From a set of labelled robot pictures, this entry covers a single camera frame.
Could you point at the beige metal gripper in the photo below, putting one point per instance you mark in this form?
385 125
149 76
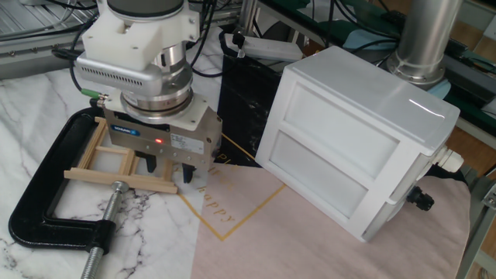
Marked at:
174 145

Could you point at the small wooden sliding window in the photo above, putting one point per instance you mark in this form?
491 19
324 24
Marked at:
116 179

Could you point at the black C-clamp steel screw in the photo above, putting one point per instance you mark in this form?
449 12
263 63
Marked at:
46 170

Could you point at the marble pink black cloth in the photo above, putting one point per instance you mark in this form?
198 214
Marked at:
290 240

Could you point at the white plastic junction box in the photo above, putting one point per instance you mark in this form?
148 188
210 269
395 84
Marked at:
348 128

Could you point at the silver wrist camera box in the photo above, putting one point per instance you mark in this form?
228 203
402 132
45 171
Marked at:
116 77

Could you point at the white printed wrist mount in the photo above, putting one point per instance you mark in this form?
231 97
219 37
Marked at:
116 42

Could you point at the aluminium frame rail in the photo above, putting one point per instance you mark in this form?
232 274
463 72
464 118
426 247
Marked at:
31 54

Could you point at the grey metal frame leg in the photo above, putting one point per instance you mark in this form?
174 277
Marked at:
476 224

